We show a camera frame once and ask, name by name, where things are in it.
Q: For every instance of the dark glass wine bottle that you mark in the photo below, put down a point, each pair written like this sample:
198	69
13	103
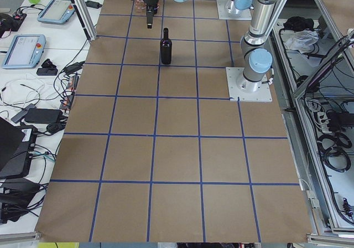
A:
165	48

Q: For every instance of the blue teach pendant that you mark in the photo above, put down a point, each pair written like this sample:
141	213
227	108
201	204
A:
25	51
56	12

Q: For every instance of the copper wire wine basket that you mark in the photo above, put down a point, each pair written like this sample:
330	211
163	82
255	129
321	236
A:
139	6

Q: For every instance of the black small stand device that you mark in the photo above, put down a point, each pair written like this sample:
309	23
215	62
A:
48	68

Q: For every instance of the black laptop computer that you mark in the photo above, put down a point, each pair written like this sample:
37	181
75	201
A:
11	138

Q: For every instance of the aluminium frame post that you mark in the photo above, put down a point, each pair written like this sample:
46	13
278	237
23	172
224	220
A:
85	19

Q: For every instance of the black power adapter brick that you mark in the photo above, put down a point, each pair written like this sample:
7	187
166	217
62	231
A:
93	4

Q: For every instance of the black electronics box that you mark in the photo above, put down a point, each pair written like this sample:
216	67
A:
19	164

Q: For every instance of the crumpled white cloth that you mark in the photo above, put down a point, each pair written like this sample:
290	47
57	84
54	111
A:
302	41

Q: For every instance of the lower blue teach pendant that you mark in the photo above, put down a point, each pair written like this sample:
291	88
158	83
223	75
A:
25	51

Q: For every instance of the upper blue teach pendant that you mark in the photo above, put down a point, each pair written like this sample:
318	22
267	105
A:
56	12

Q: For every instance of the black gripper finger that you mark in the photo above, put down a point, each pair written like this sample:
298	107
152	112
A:
149	17

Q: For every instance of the large black power brick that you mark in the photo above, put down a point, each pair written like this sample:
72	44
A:
42	115

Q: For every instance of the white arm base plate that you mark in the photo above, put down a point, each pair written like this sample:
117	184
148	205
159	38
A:
242	90
222	13

